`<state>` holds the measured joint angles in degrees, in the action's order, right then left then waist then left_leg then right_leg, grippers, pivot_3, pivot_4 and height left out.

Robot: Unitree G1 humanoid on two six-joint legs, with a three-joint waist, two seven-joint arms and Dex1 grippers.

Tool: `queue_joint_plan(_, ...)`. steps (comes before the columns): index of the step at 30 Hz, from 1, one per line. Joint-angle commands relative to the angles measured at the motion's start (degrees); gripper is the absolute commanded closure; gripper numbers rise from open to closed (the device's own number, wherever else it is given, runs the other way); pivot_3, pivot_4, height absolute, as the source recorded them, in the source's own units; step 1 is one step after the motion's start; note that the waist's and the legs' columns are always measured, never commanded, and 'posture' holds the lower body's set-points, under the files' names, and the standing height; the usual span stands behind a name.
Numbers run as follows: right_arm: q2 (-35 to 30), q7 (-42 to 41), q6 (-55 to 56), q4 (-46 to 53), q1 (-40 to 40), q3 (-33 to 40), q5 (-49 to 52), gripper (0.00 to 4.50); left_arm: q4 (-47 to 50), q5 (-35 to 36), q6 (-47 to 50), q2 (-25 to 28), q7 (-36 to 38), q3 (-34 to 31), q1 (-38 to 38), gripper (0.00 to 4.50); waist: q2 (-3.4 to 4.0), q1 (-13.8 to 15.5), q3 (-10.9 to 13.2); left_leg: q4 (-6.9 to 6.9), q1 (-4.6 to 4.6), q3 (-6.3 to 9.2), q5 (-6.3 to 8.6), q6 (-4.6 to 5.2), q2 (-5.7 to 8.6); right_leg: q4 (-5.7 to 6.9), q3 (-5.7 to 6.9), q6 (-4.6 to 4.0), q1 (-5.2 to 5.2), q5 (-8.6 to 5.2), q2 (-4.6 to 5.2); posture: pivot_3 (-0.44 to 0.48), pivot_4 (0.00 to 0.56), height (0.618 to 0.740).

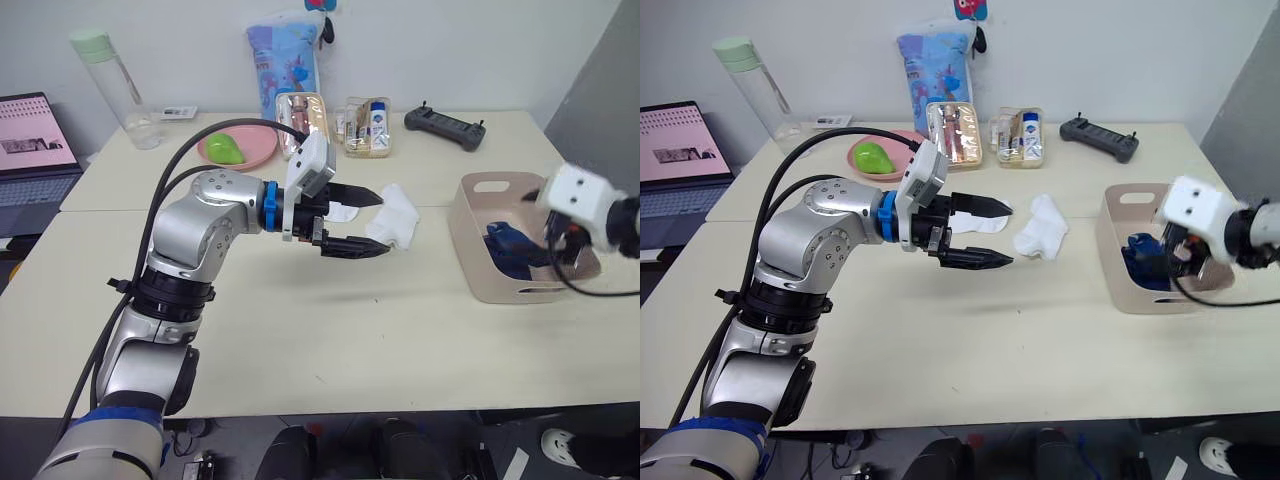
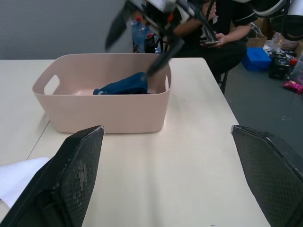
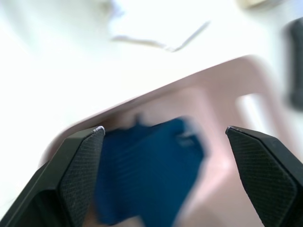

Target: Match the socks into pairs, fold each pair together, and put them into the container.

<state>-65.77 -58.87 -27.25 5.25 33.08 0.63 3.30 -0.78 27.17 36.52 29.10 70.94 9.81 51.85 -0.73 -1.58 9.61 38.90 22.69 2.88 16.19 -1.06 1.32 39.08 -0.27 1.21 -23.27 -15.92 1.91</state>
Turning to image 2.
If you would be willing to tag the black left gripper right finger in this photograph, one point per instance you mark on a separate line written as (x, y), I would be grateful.
(272, 179)

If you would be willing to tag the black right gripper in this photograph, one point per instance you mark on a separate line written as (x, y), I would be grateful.
(158, 16)

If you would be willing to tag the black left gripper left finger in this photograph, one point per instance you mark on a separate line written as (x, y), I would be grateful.
(75, 175)

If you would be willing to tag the dark blue sock pair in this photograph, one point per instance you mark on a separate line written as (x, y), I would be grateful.
(125, 86)

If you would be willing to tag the person's left hand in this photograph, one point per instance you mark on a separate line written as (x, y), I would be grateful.
(222, 39)

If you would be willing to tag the clear plastic water bottle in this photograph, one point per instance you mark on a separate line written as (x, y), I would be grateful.
(139, 33)

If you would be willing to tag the white ribbed sock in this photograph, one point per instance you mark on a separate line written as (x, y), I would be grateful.
(19, 175)

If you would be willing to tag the smartphone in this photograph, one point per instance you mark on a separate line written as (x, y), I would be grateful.
(210, 42)

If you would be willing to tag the seated person in black clothes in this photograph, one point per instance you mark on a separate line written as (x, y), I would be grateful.
(220, 47)

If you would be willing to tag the black folding chair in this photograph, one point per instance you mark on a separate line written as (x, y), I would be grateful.
(225, 79)

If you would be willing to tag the pink snack package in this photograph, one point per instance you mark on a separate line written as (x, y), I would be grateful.
(293, 86)

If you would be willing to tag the black box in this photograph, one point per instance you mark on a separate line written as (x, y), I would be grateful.
(280, 67)

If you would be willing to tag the brown cardboard box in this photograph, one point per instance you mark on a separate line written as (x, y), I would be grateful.
(256, 40)

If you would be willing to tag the blue plastic box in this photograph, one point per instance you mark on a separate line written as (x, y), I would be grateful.
(256, 59)

